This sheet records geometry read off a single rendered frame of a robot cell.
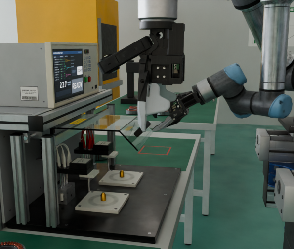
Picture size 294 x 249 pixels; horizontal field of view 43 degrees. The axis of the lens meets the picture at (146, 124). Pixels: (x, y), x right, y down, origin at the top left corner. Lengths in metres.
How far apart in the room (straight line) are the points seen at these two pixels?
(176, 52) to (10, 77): 0.70
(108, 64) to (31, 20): 4.56
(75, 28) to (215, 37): 2.52
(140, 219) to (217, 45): 5.44
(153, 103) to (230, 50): 5.83
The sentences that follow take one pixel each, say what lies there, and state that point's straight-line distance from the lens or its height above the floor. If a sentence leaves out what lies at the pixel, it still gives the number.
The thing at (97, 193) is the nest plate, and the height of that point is 0.78.
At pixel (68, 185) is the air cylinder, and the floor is 0.82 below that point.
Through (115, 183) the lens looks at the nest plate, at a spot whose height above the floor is 0.78.
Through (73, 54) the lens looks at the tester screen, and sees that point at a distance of 1.37.
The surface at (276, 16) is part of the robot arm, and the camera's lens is 1.20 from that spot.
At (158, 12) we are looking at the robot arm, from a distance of 0.71.
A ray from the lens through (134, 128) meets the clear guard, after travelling 1.22.
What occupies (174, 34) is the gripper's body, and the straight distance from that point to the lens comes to 0.72.
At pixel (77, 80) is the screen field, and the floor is 1.18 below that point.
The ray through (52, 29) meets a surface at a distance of 5.15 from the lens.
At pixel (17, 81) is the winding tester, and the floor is 1.20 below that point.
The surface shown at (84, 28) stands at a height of 1.52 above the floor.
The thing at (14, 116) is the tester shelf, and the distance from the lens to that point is 1.14.
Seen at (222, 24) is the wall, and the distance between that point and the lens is 6.51.
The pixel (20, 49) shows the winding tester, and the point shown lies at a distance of 1.26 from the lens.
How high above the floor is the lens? 1.31
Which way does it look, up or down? 12 degrees down
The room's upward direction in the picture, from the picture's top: straight up
